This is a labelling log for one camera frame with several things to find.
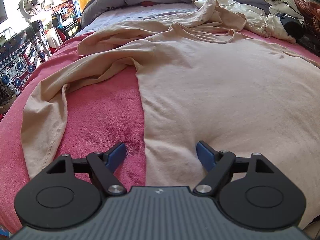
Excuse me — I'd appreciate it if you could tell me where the cream crumpled garment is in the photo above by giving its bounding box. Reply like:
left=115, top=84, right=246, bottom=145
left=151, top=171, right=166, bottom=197
left=193, top=0, right=304, bottom=44

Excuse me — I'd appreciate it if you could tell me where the lavender bed sheet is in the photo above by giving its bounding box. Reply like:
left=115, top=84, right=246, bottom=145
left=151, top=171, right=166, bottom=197
left=77, top=3, right=198, bottom=36

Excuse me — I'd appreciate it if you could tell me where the beige long sleeve shirt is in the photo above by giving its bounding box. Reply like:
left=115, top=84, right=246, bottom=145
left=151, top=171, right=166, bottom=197
left=21, top=22, right=320, bottom=230

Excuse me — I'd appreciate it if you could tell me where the patterned blue cloth cabinet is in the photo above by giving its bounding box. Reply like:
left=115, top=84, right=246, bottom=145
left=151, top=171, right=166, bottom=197
left=1, top=27, right=51, bottom=104

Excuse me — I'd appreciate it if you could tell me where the red plaid cloth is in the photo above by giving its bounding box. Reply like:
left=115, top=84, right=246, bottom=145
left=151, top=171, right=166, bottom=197
left=294, top=0, right=320, bottom=38

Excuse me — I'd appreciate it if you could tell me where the dark navy garment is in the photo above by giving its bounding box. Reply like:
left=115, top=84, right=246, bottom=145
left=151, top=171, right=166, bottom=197
left=277, top=13, right=305, bottom=40

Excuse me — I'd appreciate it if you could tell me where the white desk fan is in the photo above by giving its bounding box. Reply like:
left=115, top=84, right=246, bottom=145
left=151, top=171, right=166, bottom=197
left=18, top=0, right=45, bottom=22

